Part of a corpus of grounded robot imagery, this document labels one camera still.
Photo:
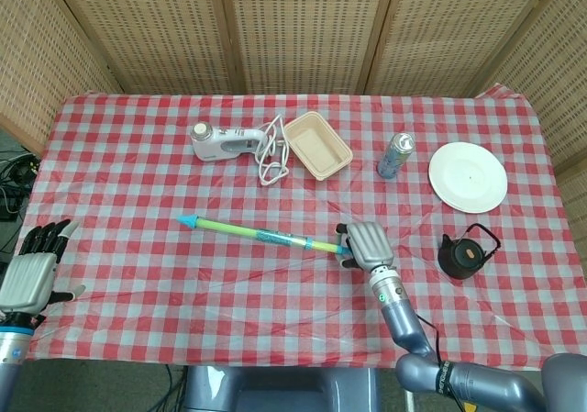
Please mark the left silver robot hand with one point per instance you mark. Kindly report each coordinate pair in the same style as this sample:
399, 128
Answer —
29, 279

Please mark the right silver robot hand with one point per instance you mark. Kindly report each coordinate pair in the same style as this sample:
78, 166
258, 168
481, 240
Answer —
371, 247

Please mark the green blue water pump toy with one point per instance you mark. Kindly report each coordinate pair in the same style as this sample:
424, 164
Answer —
275, 237

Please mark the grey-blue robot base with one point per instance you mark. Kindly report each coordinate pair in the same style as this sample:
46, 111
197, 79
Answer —
280, 391

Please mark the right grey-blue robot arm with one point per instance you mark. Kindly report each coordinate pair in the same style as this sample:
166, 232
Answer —
408, 329

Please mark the white electric hand mixer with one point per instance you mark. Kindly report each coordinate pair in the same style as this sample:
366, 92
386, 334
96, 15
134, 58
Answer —
220, 146

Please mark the light blue drink can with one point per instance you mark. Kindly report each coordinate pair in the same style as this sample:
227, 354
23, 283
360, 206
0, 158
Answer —
392, 159

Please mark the black kettle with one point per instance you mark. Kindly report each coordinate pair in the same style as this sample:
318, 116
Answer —
461, 258

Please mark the beige rectangular food container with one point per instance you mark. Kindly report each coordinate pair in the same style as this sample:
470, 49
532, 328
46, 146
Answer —
316, 148

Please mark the white round plate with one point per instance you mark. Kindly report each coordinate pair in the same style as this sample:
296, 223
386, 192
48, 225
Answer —
468, 178

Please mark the red white checkered tablecloth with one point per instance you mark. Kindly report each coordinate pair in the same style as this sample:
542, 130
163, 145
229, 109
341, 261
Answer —
229, 302

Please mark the woven bamboo screen panel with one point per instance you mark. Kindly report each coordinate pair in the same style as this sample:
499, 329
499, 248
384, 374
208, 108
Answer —
559, 109
458, 31
151, 31
41, 54
307, 31

